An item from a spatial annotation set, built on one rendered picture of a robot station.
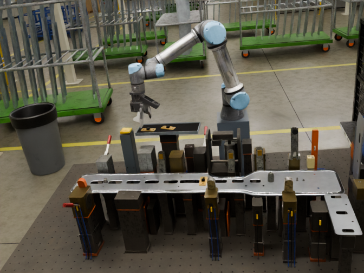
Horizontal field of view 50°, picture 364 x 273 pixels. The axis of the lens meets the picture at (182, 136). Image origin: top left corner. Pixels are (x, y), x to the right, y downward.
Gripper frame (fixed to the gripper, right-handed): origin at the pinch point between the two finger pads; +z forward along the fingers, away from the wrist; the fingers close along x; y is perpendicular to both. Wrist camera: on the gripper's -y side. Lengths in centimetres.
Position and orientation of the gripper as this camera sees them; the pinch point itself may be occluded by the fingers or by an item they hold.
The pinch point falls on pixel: (147, 123)
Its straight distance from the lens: 227.4
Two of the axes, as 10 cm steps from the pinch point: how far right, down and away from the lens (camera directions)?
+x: -2.9, 4.2, -8.6
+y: -9.5, -0.3, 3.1
